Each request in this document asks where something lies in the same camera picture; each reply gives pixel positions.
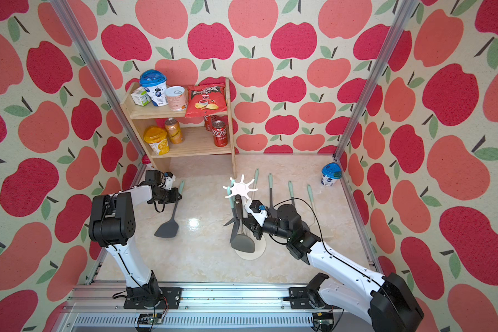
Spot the white utensil rack stand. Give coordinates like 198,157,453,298
223,169,266,261

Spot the grey slotted turner mint handle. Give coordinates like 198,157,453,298
268,173,273,209

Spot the grey spatula mint handle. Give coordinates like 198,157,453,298
288,181,295,207

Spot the white spatula mint handle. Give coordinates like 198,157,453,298
253,168,260,189

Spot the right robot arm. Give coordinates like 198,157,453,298
234,201,425,331

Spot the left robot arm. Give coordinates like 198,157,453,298
88,170,182,311

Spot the red white cup behind shelf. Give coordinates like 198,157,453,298
141,155,152,165

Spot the yellow mango cup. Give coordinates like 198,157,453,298
143,126,170,156

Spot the wooden two-tier shelf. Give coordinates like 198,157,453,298
120,78,237,178

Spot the red cola can front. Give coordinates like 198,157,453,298
212,120,228,147

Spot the red cola can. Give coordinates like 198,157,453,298
203,115,215,131
212,120,228,147

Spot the red cola can back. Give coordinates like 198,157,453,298
203,115,215,131

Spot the blue lid yogurt cup floor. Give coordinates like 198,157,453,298
321,163,343,187

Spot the pink cup foil lid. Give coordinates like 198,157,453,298
165,86,188,111

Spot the small green white carton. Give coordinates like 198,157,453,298
131,87,151,107

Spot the red chips bag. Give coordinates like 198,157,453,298
185,83,228,118

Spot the right circuit board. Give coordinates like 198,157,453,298
311,313,334,332

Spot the circuit board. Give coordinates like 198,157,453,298
311,313,334,332
136,313,164,327

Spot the blue lid yogurt tub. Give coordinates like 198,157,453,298
140,69,168,107

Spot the left circuit board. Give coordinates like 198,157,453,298
136,313,164,327

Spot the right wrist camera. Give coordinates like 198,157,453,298
248,200,269,227

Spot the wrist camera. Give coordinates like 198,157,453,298
248,200,269,227
163,172,176,190

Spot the grey spoon dark handle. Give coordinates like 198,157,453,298
230,194,255,253

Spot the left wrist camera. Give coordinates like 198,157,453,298
163,172,176,190

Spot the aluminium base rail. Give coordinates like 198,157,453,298
49,280,408,332

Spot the left aluminium frame post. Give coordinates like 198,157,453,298
50,0,145,159

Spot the aluminium frame post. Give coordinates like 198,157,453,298
333,0,420,163
50,0,145,159

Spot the right aluminium frame post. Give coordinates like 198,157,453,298
333,0,420,163

